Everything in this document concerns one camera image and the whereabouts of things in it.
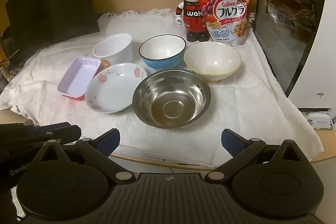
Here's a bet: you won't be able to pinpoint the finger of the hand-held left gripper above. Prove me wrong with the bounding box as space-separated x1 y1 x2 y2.
46 126 82 142
31 122 72 133

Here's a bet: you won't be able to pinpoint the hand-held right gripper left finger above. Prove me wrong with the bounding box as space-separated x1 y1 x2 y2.
33 128 137 183

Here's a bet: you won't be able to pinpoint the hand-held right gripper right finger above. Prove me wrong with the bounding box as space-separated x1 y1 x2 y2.
205 129 313 184

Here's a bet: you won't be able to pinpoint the white round container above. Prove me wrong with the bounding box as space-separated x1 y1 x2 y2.
93 33 133 65

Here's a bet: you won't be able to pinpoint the person's left hand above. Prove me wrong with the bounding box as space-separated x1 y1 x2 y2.
0 109 34 126

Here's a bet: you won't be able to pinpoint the white cloth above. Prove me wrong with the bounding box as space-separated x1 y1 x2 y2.
0 9 324 165

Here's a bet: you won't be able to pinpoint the white plastic tray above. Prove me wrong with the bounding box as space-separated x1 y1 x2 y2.
58 56 101 103

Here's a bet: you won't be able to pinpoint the floral white plate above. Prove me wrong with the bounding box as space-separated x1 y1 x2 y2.
84 63 148 114

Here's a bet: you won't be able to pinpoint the stainless steel bowl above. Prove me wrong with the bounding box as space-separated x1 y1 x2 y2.
132 69 211 130

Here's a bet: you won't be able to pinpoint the cream bowl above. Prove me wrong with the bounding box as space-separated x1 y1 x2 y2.
183 42 242 83

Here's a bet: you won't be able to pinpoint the small white packet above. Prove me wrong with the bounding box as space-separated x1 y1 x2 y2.
304 112 336 130

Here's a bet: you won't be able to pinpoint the blue bowl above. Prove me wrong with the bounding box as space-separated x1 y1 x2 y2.
139 34 187 70

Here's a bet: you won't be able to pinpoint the red cereal bag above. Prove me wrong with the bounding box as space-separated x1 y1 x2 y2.
196 0 255 47

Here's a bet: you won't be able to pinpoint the red black bear figurine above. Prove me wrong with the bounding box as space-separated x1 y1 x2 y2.
175 0 210 42

